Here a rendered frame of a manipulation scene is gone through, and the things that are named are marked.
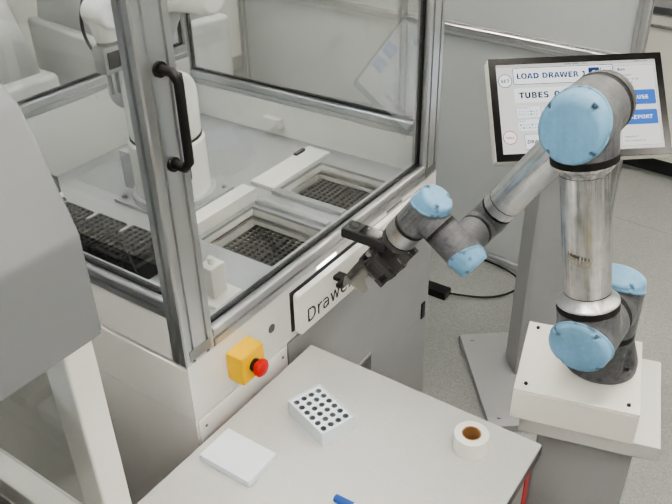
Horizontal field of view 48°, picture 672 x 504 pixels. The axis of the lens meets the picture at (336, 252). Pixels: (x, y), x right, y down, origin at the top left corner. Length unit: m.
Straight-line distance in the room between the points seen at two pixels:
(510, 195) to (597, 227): 0.25
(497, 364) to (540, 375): 1.25
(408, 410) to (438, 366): 1.28
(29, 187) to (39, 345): 0.17
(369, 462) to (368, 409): 0.15
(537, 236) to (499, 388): 0.61
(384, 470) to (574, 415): 0.41
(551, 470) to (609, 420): 0.25
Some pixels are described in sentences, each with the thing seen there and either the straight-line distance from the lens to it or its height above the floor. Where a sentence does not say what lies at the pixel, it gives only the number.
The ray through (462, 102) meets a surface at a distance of 3.32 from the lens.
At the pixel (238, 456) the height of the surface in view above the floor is 0.78.
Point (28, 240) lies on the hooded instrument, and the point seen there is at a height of 1.52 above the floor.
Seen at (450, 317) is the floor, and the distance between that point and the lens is 3.18.
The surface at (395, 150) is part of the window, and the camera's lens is 1.99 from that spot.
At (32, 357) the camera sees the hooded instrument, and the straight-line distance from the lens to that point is 0.89.
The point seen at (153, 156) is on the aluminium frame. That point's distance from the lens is 1.28.
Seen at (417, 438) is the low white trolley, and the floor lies 0.76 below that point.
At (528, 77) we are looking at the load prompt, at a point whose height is 1.15.
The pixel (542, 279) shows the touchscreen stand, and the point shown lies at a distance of 2.64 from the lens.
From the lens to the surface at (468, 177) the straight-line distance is 3.43.
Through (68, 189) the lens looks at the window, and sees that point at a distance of 1.55.
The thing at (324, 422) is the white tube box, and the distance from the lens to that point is 1.59.
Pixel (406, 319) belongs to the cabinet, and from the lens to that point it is 2.33.
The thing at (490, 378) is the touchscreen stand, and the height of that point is 0.04.
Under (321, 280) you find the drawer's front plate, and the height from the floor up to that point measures 0.92.
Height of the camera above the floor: 1.92
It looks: 33 degrees down
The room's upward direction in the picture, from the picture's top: 1 degrees counter-clockwise
